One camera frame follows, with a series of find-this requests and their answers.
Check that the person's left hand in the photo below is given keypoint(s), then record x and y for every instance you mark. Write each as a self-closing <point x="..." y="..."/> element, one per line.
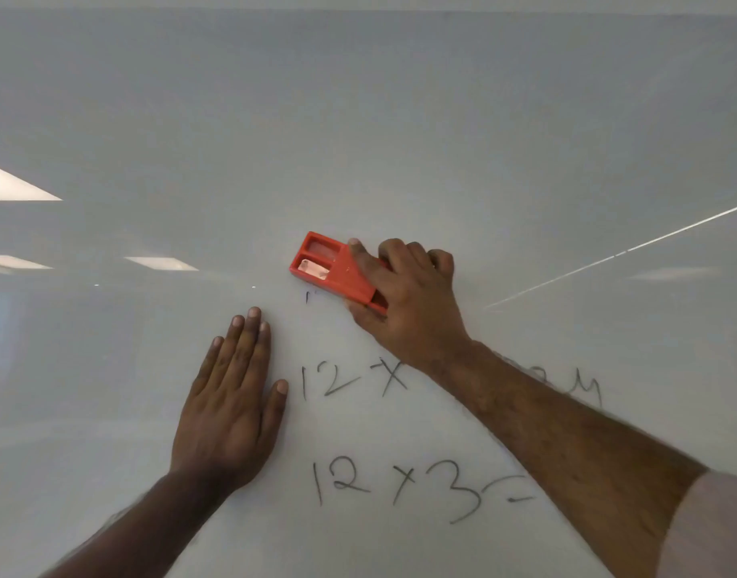
<point x="224" y="415"/>

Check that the person's right hand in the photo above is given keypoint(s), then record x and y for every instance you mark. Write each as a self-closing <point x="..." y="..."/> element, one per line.
<point x="416" y="306"/>

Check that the person's right middle finger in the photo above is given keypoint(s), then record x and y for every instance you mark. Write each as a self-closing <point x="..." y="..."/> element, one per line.
<point x="392" y="251"/>

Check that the person's left middle finger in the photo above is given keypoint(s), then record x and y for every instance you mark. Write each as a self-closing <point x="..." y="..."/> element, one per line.
<point x="245" y="346"/>

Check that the person's right thumb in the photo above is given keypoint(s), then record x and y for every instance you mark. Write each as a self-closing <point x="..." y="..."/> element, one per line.
<point x="363" y="317"/>

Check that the person's left little finger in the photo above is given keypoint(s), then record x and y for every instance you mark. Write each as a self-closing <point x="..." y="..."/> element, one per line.
<point x="206" y="367"/>

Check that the person's left thumb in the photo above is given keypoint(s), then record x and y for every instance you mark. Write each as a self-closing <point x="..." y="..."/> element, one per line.
<point x="276" y="412"/>

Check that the person's right little finger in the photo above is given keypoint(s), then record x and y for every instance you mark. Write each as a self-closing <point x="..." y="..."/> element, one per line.
<point x="442" y="263"/>

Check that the orange whiteboard eraser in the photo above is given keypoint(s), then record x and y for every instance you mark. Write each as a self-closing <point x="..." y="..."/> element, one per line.
<point x="335" y="272"/>

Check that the person's left forearm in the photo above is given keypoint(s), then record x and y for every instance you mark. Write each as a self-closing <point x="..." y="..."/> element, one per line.
<point x="145" y="529"/>

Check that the person's right forearm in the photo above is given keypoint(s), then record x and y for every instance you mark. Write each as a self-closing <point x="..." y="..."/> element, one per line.
<point x="561" y="451"/>

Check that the white whiteboard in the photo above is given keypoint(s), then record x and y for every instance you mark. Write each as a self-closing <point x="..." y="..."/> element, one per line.
<point x="368" y="126"/>

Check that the light pink shirt sleeve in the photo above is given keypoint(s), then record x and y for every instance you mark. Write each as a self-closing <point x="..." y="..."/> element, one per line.
<point x="714" y="529"/>

